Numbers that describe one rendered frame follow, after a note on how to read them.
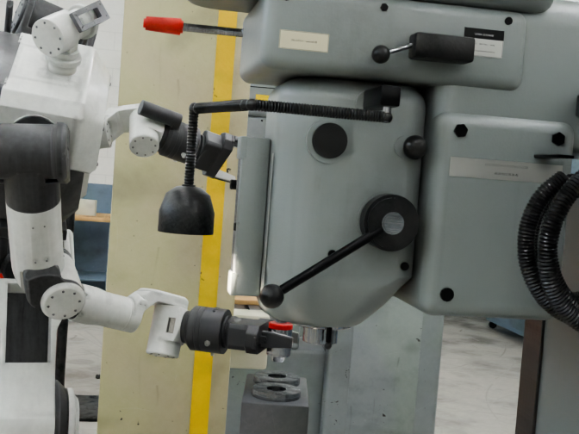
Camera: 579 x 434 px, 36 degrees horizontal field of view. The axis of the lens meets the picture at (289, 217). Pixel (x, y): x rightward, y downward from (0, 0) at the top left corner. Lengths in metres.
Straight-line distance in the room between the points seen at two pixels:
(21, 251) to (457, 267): 0.77
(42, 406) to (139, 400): 1.26
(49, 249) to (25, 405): 0.34
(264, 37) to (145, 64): 1.84
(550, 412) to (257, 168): 0.59
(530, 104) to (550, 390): 0.46
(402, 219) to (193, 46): 1.91
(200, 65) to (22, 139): 1.51
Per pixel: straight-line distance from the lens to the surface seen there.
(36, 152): 1.46
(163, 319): 1.76
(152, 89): 2.90
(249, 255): 1.17
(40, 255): 1.56
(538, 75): 1.18
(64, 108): 1.57
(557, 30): 1.20
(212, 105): 1.09
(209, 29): 1.28
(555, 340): 1.40
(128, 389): 2.99
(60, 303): 1.61
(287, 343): 1.69
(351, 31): 1.09
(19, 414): 1.75
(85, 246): 10.22
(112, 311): 1.69
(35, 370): 1.77
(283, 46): 1.07
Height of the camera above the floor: 1.51
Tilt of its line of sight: 3 degrees down
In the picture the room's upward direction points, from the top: 4 degrees clockwise
